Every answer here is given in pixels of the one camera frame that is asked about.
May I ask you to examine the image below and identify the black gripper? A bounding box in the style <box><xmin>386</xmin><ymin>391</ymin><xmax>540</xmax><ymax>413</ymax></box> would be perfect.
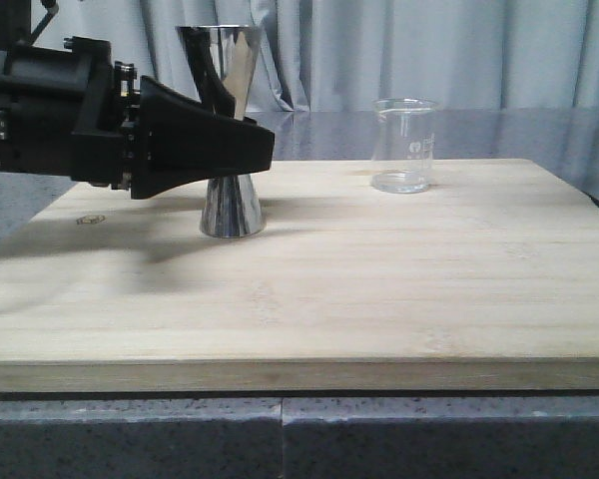
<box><xmin>0</xmin><ymin>37</ymin><xmax>275</xmax><ymax>200</ymax></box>

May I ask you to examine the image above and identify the grey curtain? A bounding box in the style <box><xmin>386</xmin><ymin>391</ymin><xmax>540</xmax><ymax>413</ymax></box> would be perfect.
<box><xmin>38</xmin><ymin>1</ymin><xmax>599</xmax><ymax>112</ymax></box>

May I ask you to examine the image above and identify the steel double jigger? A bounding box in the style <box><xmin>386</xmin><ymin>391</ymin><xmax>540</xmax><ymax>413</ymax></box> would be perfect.
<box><xmin>176</xmin><ymin>25</ymin><xmax>265</xmax><ymax>239</ymax></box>

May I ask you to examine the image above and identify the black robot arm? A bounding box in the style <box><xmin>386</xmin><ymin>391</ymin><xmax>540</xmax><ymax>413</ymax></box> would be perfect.
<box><xmin>0</xmin><ymin>1</ymin><xmax>275</xmax><ymax>199</ymax></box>

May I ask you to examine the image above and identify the clear glass beaker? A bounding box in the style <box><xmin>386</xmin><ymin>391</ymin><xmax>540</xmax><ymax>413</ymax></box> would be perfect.
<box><xmin>370</xmin><ymin>98</ymin><xmax>438</xmax><ymax>194</ymax></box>

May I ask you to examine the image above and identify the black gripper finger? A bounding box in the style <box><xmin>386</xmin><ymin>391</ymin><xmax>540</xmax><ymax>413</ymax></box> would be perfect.
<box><xmin>182</xmin><ymin>27</ymin><xmax>236</xmax><ymax>118</ymax></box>

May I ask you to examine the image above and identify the bamboo cutting board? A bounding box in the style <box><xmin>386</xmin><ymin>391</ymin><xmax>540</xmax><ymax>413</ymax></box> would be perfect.
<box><xmin>0</xmin><ymin>159</ymin><xmax>599</xmax><ymax>392</ymax></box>

